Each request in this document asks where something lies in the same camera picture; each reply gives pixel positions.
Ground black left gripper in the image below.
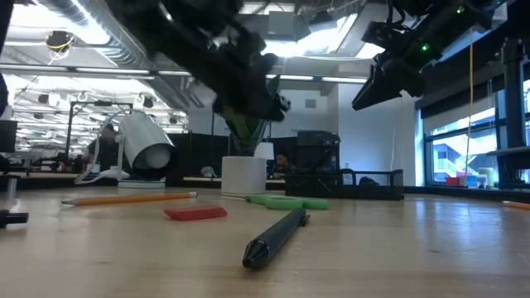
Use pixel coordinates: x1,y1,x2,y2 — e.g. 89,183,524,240
211,51,292,123

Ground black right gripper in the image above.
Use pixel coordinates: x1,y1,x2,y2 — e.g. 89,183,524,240
351,18,427,112

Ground green handled scissors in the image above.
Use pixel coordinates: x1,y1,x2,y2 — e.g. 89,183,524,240
243,194,330,211

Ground red eraser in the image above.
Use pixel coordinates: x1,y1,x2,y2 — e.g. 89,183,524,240
162,206,229,222

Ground orange pencil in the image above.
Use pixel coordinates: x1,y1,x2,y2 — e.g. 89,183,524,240
501,199,530,211
60,190,200,207

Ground black mesh desk organizer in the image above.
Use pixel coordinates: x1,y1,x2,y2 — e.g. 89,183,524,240
284,130,405,201

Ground white lampshade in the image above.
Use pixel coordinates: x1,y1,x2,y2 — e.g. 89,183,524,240
253,142,276,161

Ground grey ceiling box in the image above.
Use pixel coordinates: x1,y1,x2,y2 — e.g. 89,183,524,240
267,10,296,41

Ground person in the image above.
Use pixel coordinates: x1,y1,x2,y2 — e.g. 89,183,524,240
84,123,121,173
271,151,297,179

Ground green plant in white pot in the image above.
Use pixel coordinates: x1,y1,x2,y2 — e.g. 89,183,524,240
220,74,282,196

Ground white mug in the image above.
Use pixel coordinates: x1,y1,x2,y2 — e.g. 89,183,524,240
73,109,176,190

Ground black upright pole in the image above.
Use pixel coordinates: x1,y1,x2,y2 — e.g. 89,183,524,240
499,37,528,190

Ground black desk top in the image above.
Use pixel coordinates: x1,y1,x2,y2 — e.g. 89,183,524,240
486,147,530,171

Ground dark background monitor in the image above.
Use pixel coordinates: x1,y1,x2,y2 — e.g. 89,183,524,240
0,119,19,154

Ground black partition wall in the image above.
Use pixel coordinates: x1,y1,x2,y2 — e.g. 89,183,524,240
165,132,299,185

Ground yellow hanging cable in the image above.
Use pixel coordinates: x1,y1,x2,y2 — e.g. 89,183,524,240
463,26,475,187

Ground silver ceiling duct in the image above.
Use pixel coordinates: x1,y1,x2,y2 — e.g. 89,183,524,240
39,0,206,109

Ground black ceiling camera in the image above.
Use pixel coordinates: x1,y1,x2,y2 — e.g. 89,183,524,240
45,30,75,54

